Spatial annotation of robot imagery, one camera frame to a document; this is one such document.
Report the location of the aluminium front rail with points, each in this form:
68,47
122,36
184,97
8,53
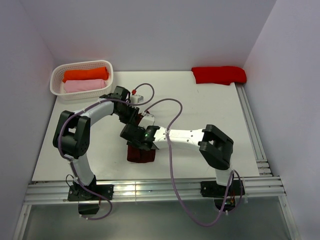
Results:
56,192

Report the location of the pink rolled t-shirt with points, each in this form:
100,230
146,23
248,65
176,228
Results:
75,86

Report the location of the aluminium side rail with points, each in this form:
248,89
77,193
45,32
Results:
259,153

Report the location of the bright red folded t-shirt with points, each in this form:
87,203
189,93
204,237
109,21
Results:
222,75

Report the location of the white plastic basket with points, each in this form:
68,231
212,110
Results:
56,84

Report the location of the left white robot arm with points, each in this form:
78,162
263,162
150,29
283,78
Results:
72,136

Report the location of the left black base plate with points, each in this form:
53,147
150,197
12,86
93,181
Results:
105,191

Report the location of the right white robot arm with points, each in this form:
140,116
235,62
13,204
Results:
213,144

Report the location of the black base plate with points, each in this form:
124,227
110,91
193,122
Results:
211,189
105,191

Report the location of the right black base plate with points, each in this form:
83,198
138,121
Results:
211,189

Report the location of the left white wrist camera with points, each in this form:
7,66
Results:
136,99

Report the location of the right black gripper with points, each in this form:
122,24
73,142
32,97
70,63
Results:
133,143

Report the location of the orange rolled t-shirt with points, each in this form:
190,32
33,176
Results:
88,74

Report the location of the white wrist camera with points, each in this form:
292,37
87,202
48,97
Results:
146,120
136,99

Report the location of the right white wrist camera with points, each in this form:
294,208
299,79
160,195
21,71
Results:
146,120

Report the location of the dark red t-shirt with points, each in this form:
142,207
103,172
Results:
135,155

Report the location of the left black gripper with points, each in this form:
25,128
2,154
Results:
133,116

